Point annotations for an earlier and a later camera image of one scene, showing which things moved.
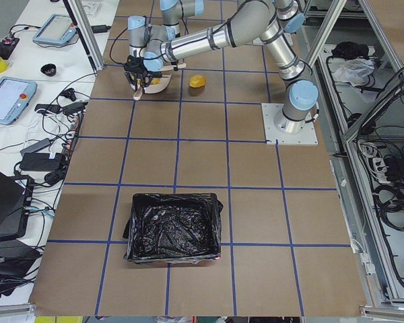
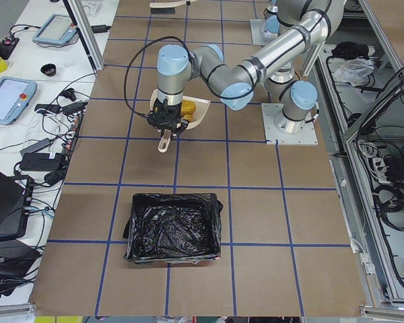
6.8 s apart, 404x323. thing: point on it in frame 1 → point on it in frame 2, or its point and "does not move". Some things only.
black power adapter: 40,161 does not move
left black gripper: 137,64 → 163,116
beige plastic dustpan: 165,79 → 201,107
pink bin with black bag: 174,228 does not move
